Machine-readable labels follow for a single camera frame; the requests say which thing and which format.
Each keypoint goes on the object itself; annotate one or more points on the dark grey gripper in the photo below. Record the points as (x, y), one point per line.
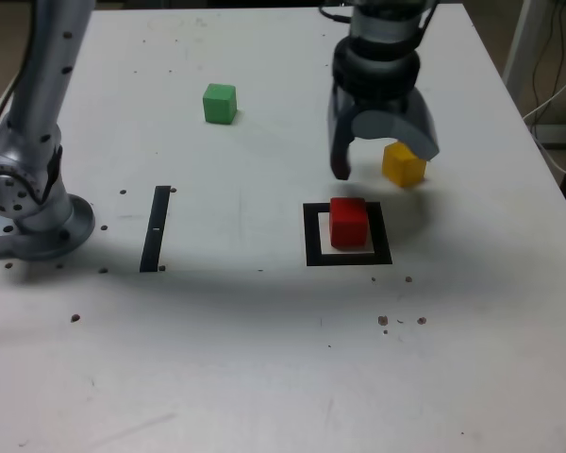
(382, 104)

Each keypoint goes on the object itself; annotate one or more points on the yellow cube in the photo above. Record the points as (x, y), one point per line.
(401, 167)

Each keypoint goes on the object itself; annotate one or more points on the red cube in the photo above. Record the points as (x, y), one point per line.
(349, 224)

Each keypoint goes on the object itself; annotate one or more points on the green cube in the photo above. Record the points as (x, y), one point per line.
(219, 106)

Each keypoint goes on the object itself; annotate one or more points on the black tape square outline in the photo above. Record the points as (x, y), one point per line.
(311, 236)

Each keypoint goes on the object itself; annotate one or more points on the light grey background box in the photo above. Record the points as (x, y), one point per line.
(561, 133)

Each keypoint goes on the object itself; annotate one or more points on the black tape strip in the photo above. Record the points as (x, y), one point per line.
(153, 245)

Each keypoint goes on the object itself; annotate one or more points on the white background post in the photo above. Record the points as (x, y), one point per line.
(523, 42)

